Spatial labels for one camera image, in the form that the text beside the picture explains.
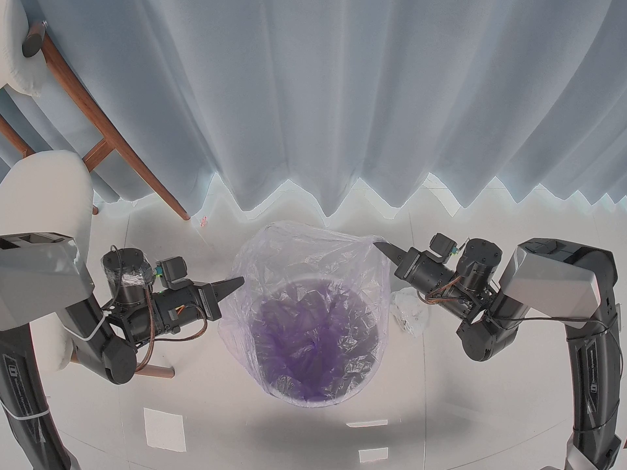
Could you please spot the white trash bin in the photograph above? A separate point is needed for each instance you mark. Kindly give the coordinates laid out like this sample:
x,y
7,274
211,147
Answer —
x,y
376,331

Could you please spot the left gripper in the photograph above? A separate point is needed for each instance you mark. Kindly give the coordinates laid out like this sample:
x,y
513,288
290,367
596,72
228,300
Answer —
x,y
186,306

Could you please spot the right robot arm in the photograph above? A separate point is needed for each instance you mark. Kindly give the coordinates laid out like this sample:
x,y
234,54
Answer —
x,y
553,277

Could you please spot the crumpled white paper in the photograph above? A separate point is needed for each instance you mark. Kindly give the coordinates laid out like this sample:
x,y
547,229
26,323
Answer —
x,y
411,311

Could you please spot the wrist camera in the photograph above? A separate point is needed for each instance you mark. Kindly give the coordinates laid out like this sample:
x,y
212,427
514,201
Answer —
x,y
443,246
172,272

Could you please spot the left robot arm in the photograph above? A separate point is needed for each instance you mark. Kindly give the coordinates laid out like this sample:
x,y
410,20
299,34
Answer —
x,y
39,282

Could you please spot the pale blue curtain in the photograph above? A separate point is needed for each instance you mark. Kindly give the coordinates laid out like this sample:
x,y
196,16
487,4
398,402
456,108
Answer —
x,y
343,91

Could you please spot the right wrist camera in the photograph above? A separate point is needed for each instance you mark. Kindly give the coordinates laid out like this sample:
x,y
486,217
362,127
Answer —
x,y
443,246

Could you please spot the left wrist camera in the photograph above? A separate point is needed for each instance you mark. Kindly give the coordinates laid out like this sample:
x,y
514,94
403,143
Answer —
x,y
172,272

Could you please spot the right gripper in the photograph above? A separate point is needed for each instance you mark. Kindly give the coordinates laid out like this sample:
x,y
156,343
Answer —
x,y
426,277

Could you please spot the wooden chair with cream cushions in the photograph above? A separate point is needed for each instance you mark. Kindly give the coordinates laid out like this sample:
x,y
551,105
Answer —
x,y
44,198

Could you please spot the purple plastic bag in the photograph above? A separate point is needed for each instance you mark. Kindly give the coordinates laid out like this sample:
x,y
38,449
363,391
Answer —
x,y
294,252

